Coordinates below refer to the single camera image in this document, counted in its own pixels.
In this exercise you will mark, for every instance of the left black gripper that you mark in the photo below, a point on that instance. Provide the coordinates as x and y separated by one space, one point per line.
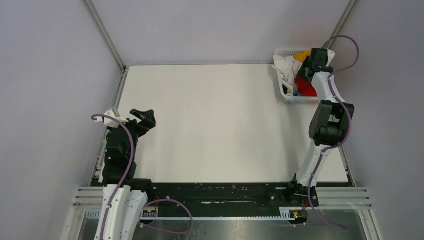
144 116

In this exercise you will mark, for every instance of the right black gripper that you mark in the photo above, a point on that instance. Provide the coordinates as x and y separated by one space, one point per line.
301 73

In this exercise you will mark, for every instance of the red t-shirt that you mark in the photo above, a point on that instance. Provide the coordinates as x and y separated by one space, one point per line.
305 88

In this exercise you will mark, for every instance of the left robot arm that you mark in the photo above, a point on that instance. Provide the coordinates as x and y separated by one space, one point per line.
123 196

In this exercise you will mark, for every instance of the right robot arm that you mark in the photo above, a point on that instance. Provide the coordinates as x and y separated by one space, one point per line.
328 130

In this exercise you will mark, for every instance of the yellow t-shirt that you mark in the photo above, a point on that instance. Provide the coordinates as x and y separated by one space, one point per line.
301 57

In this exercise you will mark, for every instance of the white t-shirt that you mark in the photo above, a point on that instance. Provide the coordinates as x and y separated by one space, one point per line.
287 69

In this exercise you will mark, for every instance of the teal t-shirt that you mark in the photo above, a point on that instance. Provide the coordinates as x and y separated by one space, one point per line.
297 94

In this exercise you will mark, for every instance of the white plastic laundry basket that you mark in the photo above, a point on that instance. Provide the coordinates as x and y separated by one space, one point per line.
292 99

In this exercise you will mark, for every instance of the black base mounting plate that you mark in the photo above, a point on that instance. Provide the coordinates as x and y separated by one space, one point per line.
213 200

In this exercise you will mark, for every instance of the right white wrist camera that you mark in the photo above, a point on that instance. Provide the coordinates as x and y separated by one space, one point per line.
330 56

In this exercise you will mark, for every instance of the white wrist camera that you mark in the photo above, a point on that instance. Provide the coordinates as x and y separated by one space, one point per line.
110 118
330 56

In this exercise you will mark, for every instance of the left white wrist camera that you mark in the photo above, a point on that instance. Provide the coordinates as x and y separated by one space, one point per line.
110 118

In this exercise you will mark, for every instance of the aluminium frame rail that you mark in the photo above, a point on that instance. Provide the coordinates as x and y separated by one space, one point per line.
329 198

